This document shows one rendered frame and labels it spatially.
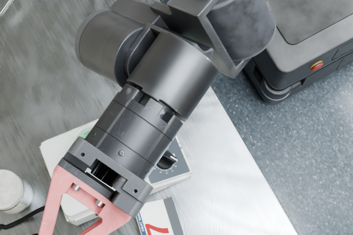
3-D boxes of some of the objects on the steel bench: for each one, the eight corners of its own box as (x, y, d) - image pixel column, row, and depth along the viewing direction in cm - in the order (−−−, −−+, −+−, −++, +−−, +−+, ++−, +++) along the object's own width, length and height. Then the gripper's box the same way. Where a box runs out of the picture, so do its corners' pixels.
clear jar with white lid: (-4, 178, 105) (-20, 170, 97) (33, 175, 105) (20, 167, 97) (-4, 216, 103) (-20, 211, 96) (34, 213, 103) (21, 207, 95)
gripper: (200, 125, 47) (73, 310, 45) (182, 128, 57) (78, 279, 55) (122, 70, 47) (-10, 254, 45) (117, 82, 57) (10, 234, 55)
